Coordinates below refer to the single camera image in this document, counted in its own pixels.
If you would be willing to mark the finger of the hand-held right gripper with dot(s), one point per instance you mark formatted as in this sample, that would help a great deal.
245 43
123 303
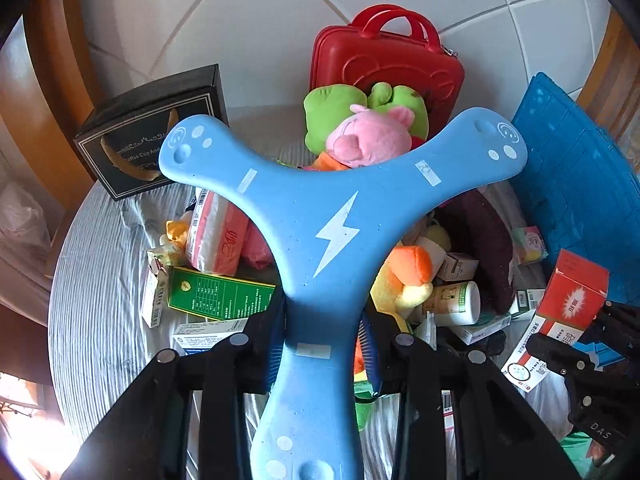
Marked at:
617 320
560 355

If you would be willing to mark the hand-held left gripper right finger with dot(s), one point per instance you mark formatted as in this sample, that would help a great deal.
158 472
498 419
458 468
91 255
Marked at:
369 360

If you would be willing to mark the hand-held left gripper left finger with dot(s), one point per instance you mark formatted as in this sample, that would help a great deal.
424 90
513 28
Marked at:
276 350

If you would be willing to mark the red white starburst medicine box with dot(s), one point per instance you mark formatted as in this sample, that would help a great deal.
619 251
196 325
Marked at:
570 295

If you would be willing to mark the blue foam boomerang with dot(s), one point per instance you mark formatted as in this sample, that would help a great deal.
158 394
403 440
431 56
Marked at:
320 240

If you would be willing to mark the light green plush item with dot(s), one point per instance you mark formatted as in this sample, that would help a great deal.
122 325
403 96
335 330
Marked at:
366 405

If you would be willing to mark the white barcode box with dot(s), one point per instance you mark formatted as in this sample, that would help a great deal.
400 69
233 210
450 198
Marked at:
531 301

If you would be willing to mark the white blue medicine box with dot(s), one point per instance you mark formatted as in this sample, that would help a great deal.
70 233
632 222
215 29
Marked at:
210 332

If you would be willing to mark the yellow orange duck plush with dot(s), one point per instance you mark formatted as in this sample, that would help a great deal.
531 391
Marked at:
405 290

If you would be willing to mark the green box gold border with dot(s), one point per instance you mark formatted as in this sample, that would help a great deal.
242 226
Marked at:
220 295

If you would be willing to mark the flat white medicine box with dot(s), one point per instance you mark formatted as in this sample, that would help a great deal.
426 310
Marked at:
480 330

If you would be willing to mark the white bottle green label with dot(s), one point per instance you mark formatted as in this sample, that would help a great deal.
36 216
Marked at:
455 305

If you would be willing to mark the pastel tissue packet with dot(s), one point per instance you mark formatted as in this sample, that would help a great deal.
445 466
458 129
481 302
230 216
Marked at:
530 245

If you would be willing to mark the small white carton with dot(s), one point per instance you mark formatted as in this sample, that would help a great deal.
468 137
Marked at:
457 266

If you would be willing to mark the pink tissue pack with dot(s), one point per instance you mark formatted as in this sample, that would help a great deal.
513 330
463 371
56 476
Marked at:
215 235

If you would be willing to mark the dark maroon plush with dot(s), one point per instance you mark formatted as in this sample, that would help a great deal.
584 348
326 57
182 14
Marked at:
485 245

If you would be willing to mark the white purple medicine box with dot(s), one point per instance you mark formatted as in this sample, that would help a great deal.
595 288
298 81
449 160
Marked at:
155 295

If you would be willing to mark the blue plastic crate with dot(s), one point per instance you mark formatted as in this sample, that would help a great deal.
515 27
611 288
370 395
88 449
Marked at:
575 175

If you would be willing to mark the pink pig plush red dress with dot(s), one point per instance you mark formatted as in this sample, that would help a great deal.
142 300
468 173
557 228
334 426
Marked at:
370 135

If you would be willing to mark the green frog plush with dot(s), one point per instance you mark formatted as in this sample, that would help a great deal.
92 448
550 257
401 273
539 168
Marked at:
325 115

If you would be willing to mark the black gift bag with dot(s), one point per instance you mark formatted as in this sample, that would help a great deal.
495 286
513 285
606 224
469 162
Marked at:
135 135

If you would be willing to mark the white plastic bag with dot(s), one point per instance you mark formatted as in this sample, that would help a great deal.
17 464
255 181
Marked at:
22 220

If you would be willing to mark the red hard carry case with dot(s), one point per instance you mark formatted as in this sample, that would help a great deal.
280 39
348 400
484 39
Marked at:
380 60

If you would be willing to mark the brown wooden frame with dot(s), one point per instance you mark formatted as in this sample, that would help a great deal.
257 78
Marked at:
55 85

